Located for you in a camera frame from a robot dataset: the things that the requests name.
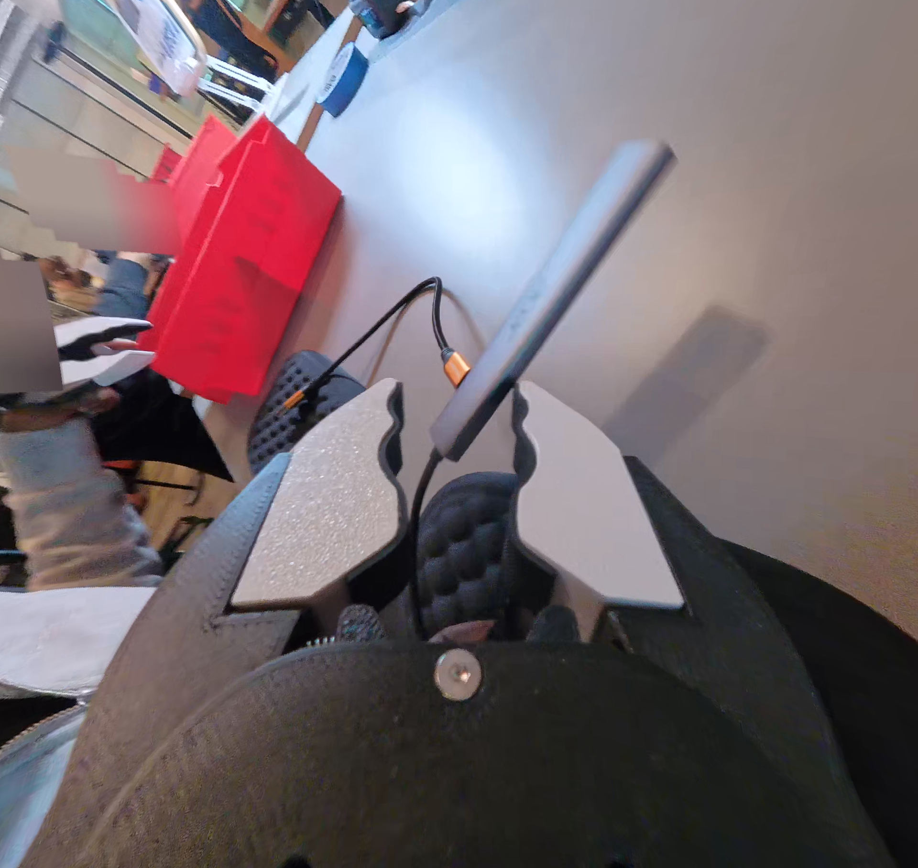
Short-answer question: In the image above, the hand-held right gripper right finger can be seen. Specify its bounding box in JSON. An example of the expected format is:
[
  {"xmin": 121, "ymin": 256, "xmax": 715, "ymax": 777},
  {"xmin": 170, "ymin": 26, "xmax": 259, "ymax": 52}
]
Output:
[{"xmin": 511, "ymin": 379, "xmax": 687, "ymax": 645}]

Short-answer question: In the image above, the blue tape roll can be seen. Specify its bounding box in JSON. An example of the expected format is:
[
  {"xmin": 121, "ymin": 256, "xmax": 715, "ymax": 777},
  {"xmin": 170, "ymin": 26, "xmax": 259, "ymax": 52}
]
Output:
[{"xmin": 316, "ymin": 42, "xmax": 370, "ymax": 119}]

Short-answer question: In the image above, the black cable with orange plugs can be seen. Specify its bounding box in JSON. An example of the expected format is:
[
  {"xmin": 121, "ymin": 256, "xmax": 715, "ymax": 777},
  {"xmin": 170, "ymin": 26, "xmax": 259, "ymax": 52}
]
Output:
[{"xmin": 281, "ymin": 276, "xmax": 473, "ymax": 413}]

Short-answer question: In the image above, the white poster board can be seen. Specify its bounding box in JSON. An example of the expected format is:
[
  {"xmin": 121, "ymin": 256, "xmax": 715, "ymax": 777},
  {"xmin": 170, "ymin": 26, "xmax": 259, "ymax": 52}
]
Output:
[{"xmin": 68, "ymin": 0, "xmax": 209, "ymax": 98}]

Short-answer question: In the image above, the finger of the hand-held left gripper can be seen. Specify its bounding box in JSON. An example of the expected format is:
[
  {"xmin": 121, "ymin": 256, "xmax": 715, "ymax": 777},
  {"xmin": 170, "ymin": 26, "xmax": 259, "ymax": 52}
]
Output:
[
  {"xmin": 54, "ymin": 317, "xmax": 153, "ymax": 361},
  {"xmin": 61, "ymin": 350, "xmax": 156, "ymax": 388}
]

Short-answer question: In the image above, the person's left forearm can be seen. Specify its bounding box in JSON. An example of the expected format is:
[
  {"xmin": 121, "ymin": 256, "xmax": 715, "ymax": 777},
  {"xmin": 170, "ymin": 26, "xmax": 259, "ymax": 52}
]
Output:
[{"xmin": 0, "ymin": 416, "xmax": 164, "ymax": 591}]

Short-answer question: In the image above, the person's left hand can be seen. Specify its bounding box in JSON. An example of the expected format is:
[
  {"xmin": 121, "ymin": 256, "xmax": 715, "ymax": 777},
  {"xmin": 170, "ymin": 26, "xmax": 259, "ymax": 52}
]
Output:
[{"xmin": 43, "ymin": 387, "xmax": 121, "ymax": 430}]

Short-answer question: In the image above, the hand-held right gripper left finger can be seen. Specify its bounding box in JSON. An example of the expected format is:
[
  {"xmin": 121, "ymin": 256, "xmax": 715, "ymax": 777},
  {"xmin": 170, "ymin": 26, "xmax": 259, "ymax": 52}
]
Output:
[{"xmin": 229, "ymin": 378, "xmax": 413, "ymax": 614}]

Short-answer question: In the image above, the red bin with dividers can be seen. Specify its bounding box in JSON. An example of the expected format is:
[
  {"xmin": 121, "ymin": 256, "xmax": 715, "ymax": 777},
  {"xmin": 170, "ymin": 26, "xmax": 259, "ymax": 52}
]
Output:
[{"xmin": 140, "ymin": 116, "xmax": 343, "ymax": 404}]

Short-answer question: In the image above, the black handheld device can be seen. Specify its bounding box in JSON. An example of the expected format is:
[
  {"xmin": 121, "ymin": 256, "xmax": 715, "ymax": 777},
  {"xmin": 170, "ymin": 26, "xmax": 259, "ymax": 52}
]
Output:
[{"xmin": 429, "ymin": 139, "xmax": 679, "ymax": 463}]

